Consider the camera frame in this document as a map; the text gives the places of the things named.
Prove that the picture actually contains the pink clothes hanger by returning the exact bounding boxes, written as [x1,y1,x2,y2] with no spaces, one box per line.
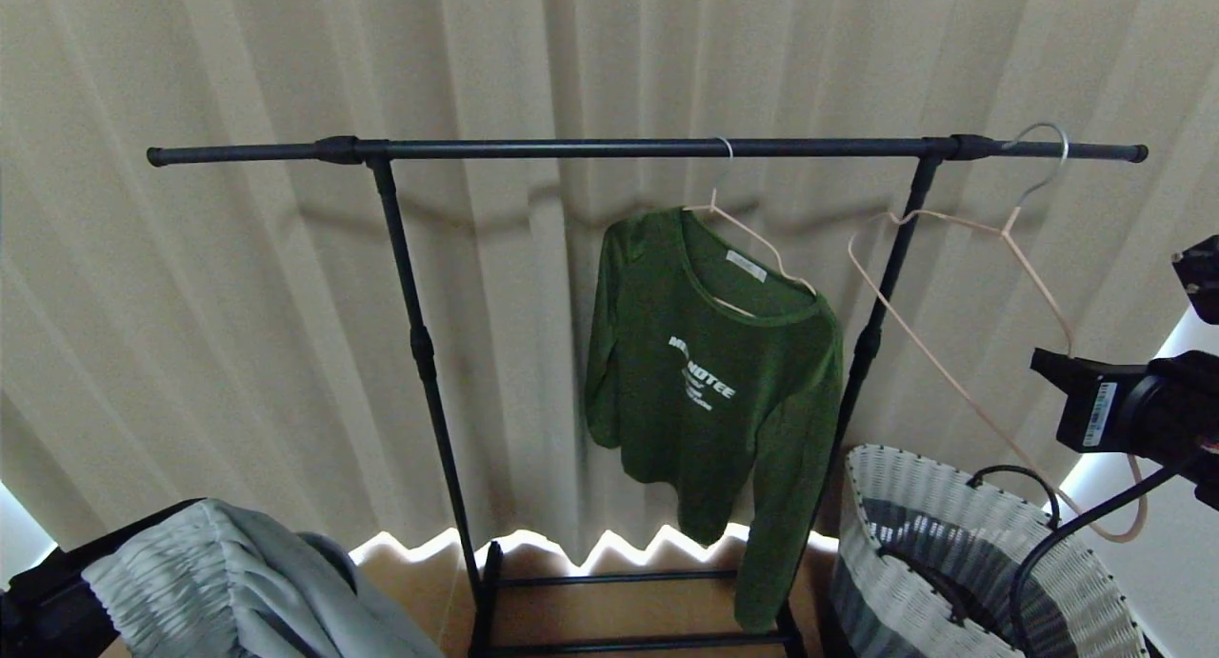
[848,122,1149,543]
[684,136,818,318]

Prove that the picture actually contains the pale grey shorts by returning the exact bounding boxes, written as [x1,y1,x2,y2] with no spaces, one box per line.
[81,498,449,658]

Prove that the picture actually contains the beige curtain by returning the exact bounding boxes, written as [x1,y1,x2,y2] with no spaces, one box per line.
[0,0,1219,568]

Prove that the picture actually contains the black clothes rack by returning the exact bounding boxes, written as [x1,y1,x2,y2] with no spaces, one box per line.
[146,134,1149,658]

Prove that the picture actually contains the white laundry basket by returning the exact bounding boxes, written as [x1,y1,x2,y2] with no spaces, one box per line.
[829,444,1149,658]

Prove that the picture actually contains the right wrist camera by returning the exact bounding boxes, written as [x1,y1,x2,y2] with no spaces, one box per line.
[1171,236,1219,326]

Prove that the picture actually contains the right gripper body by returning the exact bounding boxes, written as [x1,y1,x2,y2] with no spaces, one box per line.
[1055,351,1219,480]

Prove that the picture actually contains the green printed shirt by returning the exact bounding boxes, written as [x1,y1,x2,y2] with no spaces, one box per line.
[584,209,844,632]

